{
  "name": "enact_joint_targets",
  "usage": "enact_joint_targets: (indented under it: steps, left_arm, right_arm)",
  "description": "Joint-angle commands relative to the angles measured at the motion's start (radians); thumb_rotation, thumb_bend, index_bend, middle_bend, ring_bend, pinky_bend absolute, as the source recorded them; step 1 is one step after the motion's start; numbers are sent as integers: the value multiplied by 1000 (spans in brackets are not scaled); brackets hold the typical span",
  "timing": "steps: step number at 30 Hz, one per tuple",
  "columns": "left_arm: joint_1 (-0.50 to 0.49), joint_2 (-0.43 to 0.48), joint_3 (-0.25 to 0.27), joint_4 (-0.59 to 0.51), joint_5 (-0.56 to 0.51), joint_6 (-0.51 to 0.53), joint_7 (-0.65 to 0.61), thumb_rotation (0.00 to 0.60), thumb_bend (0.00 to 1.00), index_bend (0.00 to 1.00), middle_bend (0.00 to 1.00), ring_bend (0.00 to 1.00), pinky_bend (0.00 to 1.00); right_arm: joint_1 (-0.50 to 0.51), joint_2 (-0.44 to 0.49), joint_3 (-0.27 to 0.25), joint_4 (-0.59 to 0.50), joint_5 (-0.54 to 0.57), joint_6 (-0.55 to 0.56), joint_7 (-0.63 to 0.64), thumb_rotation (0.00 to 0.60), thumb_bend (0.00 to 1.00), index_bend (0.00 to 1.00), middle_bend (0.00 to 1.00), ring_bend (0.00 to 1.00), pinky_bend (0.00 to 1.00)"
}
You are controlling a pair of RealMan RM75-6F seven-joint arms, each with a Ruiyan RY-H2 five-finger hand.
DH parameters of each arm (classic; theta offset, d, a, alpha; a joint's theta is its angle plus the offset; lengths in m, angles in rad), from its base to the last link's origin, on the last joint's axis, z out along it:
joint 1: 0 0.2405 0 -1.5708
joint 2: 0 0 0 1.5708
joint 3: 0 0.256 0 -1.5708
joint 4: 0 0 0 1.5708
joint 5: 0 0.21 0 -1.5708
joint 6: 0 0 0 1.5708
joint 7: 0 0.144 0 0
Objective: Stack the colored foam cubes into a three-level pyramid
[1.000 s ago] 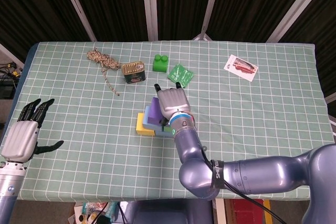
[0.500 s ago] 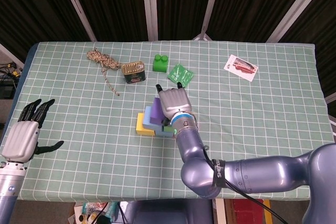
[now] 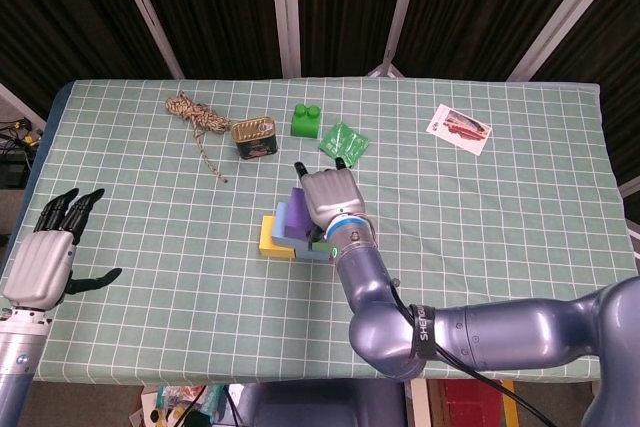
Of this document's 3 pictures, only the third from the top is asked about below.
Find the braided brown white rope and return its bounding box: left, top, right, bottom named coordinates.
left=165, top=90, right=232, bottom=184

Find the dark green luncheon meat can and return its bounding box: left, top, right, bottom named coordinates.
left=230, top=115, right=280, bottom=162

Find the red box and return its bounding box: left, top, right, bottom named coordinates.
left=442, top=379, right=505, bottom=427

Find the white metal frame post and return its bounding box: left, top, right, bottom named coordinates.
left=367, top=0, right=426, bottom=79
left=108, top=0, right=185, bottom=81
left=0, top=81, right=49, bottom=131
left=505, top=0, right=626, bottom=82
left=268, top=0, right=303, bottom=79

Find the black equipment with cables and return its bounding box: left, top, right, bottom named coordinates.
left=0, top=116, right=44, bottom=191

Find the green toy building brick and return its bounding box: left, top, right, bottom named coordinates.
left=290, top=103, right=323, bottom=140

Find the light blue foam cube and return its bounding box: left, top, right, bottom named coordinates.
left=271, top=201, right=296, bottom=243
left=292, top=241, right=334, bottom=263

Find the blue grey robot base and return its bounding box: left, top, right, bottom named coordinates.
left=234, top=377, right=406, bottom=427

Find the purple foam cube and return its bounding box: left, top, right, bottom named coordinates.
left=283, top=186, right=315, bottom=241

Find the yellow foam cube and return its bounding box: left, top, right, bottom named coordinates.
left=258, top=214, right=297, bottom=261

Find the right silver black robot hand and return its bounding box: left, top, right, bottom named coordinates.
left=293, top=156, right=365, bottom=243

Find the green foil sachet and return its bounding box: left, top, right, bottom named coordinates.
left=318, top=121, right=371, bottom=170

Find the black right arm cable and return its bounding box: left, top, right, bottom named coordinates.
left=389, top=280, right=549, bottom=427

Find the yellow board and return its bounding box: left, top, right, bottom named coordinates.
left=501, top=379, right=520, bottom=427

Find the white table leg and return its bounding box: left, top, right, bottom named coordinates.
left=403, top=377, right=432, bottom=427

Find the pile of colourful packets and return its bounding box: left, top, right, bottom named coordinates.
left=139, top=382, right=236, bottom=427

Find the green checked tablecloth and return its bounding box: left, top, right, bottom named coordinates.
left=0, top=78, right=632, bottom=386

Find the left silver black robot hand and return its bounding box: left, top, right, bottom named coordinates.
left=2, top=188, right=123, bottom=311

